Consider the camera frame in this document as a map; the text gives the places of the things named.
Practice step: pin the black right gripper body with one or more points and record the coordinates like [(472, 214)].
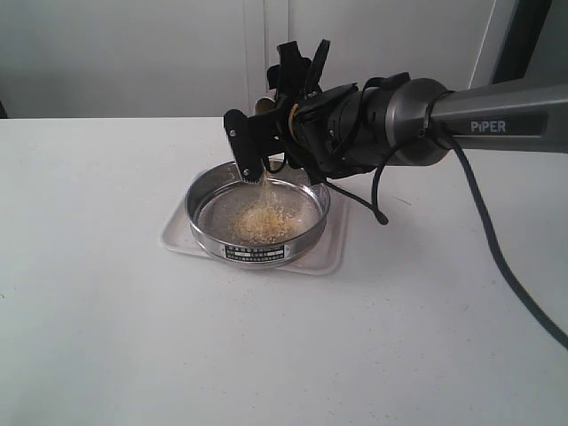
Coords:
[(295, 79)]

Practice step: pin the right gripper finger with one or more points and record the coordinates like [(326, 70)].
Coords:
[(266, 138)]

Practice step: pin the yellow grain mixture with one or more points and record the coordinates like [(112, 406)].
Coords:
[(267, 217)]

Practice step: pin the round steel mesh sieve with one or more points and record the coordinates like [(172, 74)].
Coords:
[(216, 194)]

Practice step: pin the stainless steel cup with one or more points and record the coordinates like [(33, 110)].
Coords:
[(264, 105)]

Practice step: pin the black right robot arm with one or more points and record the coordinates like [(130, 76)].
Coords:
[(396, 120)]

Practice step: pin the white rectangular plastic tray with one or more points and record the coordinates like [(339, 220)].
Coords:
[(320, 260)]

